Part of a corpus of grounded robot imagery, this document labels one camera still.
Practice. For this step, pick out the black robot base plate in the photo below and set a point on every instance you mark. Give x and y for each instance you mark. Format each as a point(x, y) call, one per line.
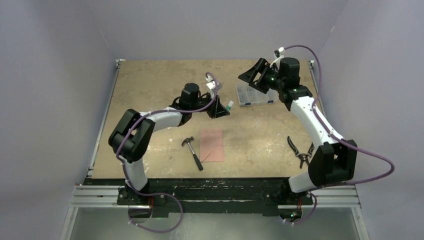
point(268, 196)

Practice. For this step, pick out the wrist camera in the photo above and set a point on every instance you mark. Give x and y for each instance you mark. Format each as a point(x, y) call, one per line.
point(212, 84)
point(278, 55)

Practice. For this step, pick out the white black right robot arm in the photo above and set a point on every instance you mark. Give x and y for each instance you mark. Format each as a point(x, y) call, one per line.
point(333, 162)

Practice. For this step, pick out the aluminium frame rail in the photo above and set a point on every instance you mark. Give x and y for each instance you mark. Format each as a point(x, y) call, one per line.
point(256, 142)

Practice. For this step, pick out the clear plastic screw organizer box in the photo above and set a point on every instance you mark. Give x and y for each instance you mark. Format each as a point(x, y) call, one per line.
point(248, 96)

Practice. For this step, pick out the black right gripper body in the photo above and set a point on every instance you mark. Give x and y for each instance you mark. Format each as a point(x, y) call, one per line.
point(268, 79)

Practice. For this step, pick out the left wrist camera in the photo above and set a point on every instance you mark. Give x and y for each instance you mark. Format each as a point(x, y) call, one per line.
point(212, 84)

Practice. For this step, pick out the black handled hammer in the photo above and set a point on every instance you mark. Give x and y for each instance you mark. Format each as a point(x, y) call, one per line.
point(187, 141)

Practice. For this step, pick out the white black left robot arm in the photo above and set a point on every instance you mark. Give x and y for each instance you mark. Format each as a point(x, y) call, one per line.
point(131, 136)

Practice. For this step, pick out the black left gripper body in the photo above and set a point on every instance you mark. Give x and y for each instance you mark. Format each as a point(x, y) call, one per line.
point(203, 102)

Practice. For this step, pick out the white green glue stick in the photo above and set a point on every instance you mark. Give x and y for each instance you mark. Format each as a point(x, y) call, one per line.
point(229, 105)

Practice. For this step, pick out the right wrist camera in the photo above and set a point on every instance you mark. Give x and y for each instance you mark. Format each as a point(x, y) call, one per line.
point(278, 55)

